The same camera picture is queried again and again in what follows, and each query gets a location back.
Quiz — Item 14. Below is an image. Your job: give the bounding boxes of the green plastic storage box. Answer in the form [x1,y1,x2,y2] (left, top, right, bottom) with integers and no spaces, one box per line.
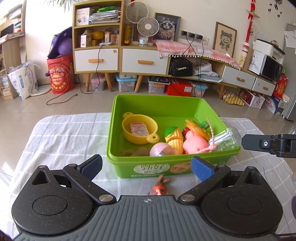
[107,94,240,178]

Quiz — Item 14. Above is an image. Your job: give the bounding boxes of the small white desk fan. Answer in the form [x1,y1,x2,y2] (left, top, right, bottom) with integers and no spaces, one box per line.
[137,16,159,47]

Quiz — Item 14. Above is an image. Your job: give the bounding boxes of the pink table runner cloth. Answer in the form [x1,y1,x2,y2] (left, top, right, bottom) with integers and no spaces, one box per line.
[152,40,241,70]

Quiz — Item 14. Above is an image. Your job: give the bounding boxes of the grey checked table cloth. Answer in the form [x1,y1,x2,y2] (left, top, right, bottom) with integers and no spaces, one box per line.
[1,113,295,237]

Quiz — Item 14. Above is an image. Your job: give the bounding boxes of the red cardboard box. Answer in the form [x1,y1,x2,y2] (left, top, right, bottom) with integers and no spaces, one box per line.
[165,78,193,97]

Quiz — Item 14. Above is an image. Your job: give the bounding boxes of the framed cartoon girl picture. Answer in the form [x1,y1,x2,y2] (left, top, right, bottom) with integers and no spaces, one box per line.
[213,22,237,57]

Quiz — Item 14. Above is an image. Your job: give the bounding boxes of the black bag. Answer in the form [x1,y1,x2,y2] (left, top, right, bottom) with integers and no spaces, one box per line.
[169,58,193,77]

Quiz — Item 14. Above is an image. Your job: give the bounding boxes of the clear glass jar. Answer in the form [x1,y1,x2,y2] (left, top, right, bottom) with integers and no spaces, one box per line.
[213,128,241,152]

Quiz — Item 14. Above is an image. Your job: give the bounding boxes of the wooden shelf cabinet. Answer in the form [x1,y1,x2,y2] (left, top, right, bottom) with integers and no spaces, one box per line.
[72,0,125,92]

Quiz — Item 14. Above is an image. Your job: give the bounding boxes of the low wooden tv cabinet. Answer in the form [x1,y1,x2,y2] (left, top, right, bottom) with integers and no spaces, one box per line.
[120,42,275,96]

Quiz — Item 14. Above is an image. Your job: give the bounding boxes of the pink toy stick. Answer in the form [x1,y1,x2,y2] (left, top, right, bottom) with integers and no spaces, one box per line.
[197,116,217,154]

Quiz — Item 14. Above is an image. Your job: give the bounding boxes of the pink toy card box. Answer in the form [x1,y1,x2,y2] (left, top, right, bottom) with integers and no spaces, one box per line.
[130,122,149,137]

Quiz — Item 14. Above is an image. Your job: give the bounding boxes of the pink toy pig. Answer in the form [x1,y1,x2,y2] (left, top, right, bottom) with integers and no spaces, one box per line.
[183,131,209,154]

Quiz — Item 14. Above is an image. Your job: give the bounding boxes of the pink toy peach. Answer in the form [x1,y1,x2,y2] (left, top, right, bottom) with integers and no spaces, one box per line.
[149,142,178,157]

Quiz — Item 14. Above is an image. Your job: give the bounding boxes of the white paper shopping bag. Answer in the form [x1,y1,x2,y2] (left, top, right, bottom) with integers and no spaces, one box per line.
[8,60,38,100]

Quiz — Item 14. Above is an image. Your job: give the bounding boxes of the clear bin blue lid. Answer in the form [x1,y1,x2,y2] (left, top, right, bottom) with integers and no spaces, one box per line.
[115,73,137,92]

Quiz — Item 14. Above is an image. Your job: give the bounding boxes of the brown toy gourd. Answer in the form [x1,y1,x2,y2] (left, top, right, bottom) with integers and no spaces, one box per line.
[121,147,149,157]

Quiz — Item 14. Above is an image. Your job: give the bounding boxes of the yellow egg tray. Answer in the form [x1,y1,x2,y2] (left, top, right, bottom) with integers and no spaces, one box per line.
[216,89,245,106]

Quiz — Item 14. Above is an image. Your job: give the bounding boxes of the potted green plant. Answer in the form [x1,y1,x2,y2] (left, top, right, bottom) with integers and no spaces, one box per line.
[48,0,80,10]

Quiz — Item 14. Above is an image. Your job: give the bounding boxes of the yellow toy pot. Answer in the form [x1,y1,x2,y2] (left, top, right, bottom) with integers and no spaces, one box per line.
[121,112,159,145]

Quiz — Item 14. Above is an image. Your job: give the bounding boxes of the white printer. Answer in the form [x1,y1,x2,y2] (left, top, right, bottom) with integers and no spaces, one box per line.
[252,39,285,65]

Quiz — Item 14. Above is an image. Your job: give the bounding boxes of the orange toy pumpkin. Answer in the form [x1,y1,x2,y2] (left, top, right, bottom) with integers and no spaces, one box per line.
[185,120,211,141]

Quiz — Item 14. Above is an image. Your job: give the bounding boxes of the framed cat picture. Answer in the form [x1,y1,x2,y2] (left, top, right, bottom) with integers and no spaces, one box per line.
[153,13,181,41]

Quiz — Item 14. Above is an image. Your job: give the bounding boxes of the small orange toy figure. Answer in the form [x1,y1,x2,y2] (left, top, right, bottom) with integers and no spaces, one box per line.
[152,175,170,195]

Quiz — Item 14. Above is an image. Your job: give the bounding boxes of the toy corn cob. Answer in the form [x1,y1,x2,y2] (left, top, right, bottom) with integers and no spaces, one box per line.
[164,126,184,155]

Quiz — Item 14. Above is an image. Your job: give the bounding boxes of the black microwave oven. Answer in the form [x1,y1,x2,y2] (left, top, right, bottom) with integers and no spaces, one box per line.
[248,50,283,82]

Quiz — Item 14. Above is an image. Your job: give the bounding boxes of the red printed bin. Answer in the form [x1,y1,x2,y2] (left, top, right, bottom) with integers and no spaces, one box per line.
[46,55,74,94]

